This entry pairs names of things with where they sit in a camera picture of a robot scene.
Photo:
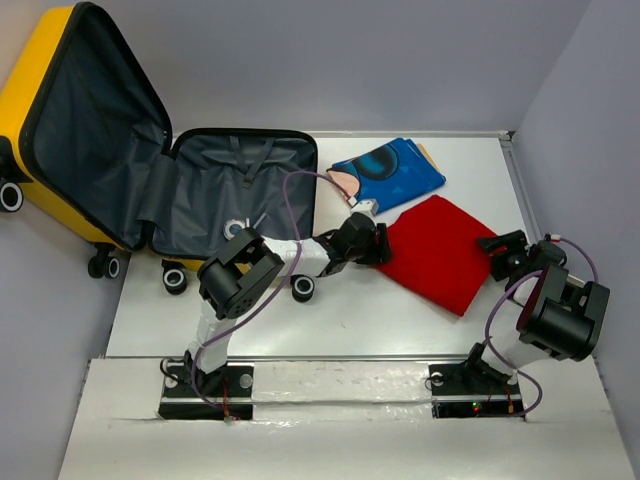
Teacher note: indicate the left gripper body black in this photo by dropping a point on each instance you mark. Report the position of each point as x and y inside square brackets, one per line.
[365, 253]

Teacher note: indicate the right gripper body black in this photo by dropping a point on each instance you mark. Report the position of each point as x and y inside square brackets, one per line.
[507, 264]

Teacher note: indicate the red cloth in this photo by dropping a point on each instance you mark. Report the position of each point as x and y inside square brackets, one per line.
[435, 254]

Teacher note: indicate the blue cartoon cloth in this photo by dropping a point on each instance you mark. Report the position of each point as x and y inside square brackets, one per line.
[392, 174]

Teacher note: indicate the houndstooth patterned pen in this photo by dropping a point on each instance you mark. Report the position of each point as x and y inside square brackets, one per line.
[260, 220]

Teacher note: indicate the yellow hard-shell suitcase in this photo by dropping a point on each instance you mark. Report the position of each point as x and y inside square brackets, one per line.
[86, 138]

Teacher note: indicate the small round tin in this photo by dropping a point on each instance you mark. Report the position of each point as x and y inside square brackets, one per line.
[232, 228]

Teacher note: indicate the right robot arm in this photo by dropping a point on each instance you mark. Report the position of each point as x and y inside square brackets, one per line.
[553, 305]

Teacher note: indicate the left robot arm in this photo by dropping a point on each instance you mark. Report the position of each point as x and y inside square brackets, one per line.
[234, 280]

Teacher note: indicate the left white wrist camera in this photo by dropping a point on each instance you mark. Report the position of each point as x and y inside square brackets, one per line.
[367, 207]

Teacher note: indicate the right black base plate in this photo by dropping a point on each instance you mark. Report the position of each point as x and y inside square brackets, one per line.
[458, 392]

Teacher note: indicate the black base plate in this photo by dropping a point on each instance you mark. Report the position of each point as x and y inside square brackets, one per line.
[225, 395]
[458, 392]

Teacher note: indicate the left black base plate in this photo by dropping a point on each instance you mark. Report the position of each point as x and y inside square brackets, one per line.
[225, 395]

